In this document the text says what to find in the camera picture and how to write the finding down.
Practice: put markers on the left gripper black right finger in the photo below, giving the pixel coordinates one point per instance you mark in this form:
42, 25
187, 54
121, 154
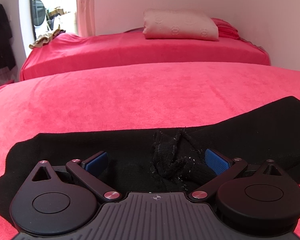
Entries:
257, 200

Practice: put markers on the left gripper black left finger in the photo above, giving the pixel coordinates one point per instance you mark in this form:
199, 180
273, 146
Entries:
55, 200

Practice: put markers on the folded red blanket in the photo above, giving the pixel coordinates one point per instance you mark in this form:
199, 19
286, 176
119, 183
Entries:
225, 29

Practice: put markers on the black pants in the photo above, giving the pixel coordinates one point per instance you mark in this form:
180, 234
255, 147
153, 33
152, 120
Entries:
165, 159

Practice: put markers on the beige rolled pillow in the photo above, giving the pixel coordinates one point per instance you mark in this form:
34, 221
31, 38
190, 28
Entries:
179, 24

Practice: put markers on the bright window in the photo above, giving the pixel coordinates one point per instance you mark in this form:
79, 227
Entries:
37, 17

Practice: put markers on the tan cloth on bed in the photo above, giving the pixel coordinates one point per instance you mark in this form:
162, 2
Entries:
46, 38

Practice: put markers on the far red bed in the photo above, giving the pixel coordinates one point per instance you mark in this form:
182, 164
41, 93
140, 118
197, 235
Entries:
70, 53

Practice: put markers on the hanging dark clothes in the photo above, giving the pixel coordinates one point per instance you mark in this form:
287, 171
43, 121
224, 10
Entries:
6, 54

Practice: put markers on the pink curtain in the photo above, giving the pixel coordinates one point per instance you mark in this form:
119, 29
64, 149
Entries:
85, 17

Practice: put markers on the near red bed cover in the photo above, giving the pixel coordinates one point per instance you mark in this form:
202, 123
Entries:
138, 96

